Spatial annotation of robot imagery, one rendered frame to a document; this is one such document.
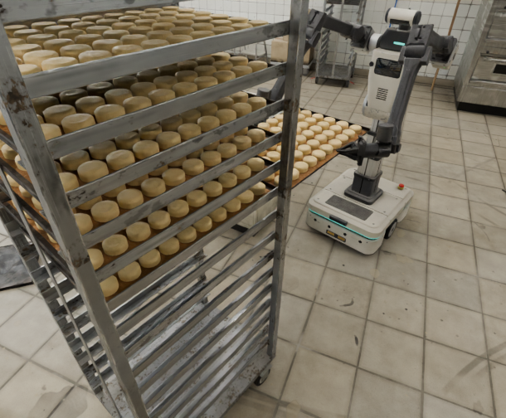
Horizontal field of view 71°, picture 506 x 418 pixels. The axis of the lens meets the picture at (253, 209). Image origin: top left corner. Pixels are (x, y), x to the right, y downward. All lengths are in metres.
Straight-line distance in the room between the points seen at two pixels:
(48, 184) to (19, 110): 0.11
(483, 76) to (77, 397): 4.90
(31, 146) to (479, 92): 4.99
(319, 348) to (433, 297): 0.80
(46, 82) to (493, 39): 4.75
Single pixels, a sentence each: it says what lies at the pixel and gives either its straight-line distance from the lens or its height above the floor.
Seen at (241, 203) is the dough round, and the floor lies 1.04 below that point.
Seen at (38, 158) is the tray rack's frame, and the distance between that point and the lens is 0.56.
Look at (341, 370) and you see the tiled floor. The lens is 1.93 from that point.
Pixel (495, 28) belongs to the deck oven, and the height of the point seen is 0.95.
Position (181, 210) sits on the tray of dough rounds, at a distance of 0.84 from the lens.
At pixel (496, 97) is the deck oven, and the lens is 5.25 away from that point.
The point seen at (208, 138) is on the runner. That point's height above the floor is 1.32.
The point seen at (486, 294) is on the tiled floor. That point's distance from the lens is 2.57.
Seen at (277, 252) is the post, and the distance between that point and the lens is 1.23.
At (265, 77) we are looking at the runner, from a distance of 0.87.
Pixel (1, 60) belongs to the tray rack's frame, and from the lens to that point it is 0.52.
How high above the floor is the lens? 1.65
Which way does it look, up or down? 37 degrees down
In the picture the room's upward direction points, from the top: 1 degrees clockwise
